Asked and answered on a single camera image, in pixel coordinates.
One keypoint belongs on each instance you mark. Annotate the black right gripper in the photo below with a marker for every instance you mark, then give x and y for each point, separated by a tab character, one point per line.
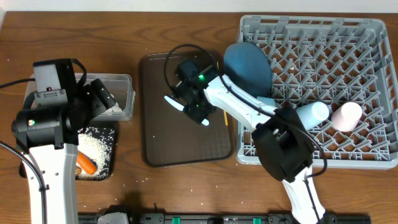
198	116

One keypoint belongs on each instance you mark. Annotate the light blue plastic knife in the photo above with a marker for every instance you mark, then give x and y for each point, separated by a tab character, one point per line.
180	107

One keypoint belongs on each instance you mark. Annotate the large blue plate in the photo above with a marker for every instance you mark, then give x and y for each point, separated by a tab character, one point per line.
247	66

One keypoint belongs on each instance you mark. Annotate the light blue rice bowl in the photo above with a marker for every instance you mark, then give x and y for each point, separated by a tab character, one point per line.
267	101

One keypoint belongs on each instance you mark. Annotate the white rice pile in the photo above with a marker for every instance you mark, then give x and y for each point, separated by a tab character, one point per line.
94	146

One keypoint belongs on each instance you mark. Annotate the light blue plastic cup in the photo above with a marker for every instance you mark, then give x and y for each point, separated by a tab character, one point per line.
313	114

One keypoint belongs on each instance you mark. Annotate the orange carrot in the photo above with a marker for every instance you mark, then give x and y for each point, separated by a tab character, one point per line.
86	164

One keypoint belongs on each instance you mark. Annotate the pink plastic cup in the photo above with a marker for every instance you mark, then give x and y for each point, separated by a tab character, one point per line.
346	117

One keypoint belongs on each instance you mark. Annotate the white tissue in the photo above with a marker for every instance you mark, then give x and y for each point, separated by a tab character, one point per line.
113	111

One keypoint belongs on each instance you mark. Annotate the brown food scrap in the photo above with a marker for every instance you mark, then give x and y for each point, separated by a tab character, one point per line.
77	171

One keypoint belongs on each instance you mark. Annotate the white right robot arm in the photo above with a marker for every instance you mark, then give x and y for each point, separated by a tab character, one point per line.
283	146

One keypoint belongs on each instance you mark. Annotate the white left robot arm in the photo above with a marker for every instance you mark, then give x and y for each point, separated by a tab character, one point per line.
48	137

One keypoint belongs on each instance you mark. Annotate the grey dishwasher rack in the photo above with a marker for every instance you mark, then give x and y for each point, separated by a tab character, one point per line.
335	61

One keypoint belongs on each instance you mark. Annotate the wooden chopstick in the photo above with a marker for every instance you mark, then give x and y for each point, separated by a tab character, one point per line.
224	112

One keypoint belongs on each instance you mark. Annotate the dark brown serving tray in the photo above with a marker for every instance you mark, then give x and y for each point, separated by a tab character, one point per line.
169	137

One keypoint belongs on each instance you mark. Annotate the clear plastic bin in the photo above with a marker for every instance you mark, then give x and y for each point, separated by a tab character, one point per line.
118	90

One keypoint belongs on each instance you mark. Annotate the black plastic bin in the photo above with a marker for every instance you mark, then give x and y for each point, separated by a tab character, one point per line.
99	149

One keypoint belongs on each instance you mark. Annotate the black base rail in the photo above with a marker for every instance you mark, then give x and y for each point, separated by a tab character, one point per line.
217	218

